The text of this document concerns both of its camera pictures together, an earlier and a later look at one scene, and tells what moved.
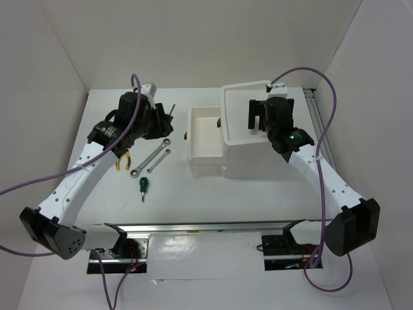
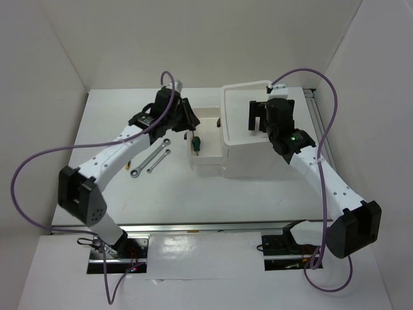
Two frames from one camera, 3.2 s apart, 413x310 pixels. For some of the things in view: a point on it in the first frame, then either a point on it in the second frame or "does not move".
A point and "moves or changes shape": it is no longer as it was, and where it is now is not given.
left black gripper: [163, 128] -> [184, 105]
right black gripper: [256, 108] does not move
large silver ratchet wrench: [135, 172] does not move
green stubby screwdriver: [143, 183] -> [196, 143]
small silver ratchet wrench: [167, 152] does not move
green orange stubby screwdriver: [170, 117] moves or changes shape
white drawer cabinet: [248, 153] does not move
